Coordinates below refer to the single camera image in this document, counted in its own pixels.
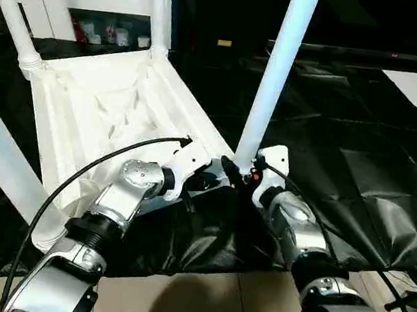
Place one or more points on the white plastic table top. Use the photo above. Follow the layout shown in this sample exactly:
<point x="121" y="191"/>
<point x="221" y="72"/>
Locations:
<point x="98" y="94"/>

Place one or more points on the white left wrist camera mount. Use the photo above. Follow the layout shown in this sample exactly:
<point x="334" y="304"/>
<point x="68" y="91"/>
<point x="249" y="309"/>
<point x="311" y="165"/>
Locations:
<point x="189" y="161"/>

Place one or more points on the black mat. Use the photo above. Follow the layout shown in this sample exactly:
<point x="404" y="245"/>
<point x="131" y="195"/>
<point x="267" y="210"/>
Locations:
<point x="345" y="141"/>

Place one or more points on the long black bar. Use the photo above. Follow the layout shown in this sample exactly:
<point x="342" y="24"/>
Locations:
<point x="356" y="51"/>

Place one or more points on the small tan label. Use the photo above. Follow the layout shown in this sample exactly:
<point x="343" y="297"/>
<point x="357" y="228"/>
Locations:
<point x="225" y="43"/>

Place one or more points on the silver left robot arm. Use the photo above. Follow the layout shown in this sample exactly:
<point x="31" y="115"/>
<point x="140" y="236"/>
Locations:
<point x="134" y="177"/>

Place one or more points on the black stick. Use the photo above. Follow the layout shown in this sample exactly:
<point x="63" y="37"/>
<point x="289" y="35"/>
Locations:
<point x="402" y="303"/>

